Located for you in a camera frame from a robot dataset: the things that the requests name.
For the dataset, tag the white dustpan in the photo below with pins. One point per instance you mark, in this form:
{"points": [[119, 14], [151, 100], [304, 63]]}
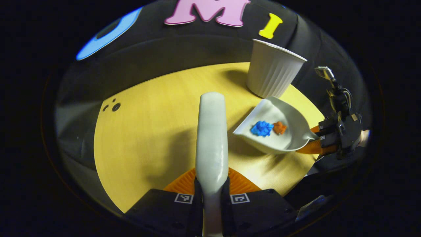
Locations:
{"points": [[289, 141]]}

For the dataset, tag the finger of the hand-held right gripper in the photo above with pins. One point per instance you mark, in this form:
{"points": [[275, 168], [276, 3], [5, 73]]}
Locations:
{"points": [[315, 129], [312, 148]]}

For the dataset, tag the wooden desktop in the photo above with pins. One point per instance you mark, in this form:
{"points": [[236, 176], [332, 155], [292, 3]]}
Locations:
{"points": [[148, 138]]}

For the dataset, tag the orange paper scrap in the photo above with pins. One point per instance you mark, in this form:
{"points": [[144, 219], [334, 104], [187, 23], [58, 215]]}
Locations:
{"points": [[279, 127]]}

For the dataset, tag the small white broom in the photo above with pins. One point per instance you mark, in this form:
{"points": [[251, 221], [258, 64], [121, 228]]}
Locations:
{"points": [[212, 131]]}

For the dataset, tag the white ribbed garbage bin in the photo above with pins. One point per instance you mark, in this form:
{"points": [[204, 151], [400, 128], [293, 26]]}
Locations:
{"points": [[273, 72]]}

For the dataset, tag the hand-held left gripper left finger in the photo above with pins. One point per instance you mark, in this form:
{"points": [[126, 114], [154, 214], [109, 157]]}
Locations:
{"points": [[158, 210]]}

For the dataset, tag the black backdrop cloth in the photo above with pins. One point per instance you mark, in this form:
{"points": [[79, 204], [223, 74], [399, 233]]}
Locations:
{"points": [[164, 49]]}

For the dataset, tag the blue paper scrap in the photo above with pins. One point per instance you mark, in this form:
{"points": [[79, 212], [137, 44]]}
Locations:
{"points": [[261, 128]]}

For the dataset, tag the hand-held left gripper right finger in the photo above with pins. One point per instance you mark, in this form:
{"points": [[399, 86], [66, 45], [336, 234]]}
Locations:
{"points": [[260, 210]]}

